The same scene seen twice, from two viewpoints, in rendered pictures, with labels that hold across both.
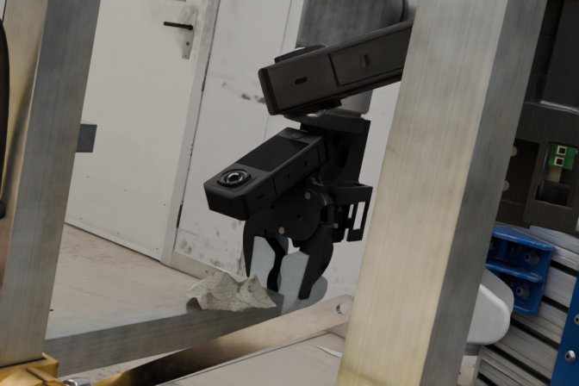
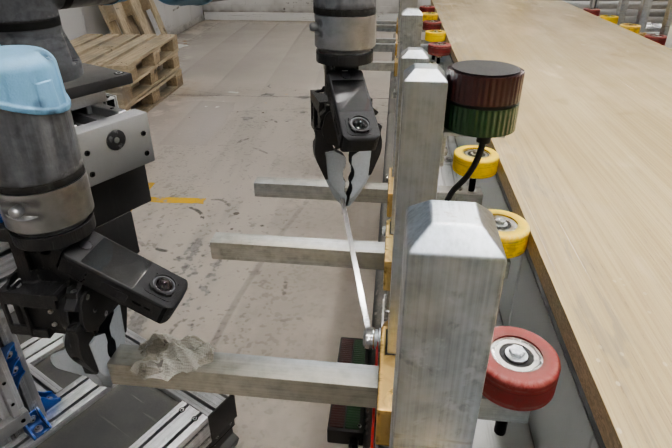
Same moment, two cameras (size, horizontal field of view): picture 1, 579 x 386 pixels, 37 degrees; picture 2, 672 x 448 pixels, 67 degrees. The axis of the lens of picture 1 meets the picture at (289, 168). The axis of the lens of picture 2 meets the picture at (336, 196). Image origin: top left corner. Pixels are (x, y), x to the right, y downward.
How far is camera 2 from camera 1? 90 cm
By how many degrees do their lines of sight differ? 112
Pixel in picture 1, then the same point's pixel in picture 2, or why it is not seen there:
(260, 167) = (143, 269)
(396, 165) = not seen: hidden behind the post
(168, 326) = (247, 359)
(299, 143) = (102, 244)
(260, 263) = (100, 352)
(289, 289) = (120, 337)
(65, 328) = (328, 368)
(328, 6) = (71, 128)
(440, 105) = not seen: hidden behind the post
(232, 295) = (190, 339)
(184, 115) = not seen: outside the picture
